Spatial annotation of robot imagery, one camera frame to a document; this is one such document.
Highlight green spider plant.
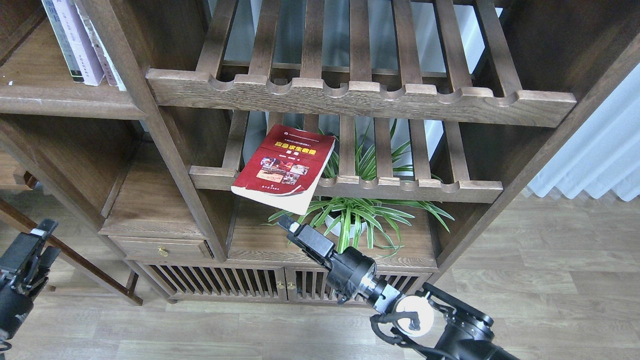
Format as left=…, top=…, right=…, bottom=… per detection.
left=267, top=120, right=456, bottom=258

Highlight white curtain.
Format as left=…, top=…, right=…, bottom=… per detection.
left=524, top=66, right=640, bottom=202

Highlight white standing books on shelf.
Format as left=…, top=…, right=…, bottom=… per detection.
left=74, top=0, right=127, bottom=92

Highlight red cover book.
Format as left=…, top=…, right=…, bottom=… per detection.
left=231, top=124, right=335, bottom=215

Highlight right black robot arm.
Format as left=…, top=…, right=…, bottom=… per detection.
left=278, top=214, right=514, bottom=360

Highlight brass drawer knob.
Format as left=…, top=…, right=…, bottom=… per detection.
left=157, top=246, right=169, bottom=257

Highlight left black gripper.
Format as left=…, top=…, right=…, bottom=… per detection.
left=0, top=218, right=61, bottom=341

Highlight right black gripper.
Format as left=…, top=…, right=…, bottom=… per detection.
left=278, top=214, right=378, bottom=305

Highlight white plant pot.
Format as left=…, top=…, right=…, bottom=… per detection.
left=324, top=210, right=368, bottom=239

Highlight dark wooden bookshelf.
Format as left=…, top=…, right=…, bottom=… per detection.
left=1, top=0, right=639, bottom=304

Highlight black yellow-green cover book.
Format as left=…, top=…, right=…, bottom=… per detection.
left=41, top=0, right=84, bottom=84

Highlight white lavender cover book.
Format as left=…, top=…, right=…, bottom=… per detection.
left=53, top=0, right=105, bottom=86

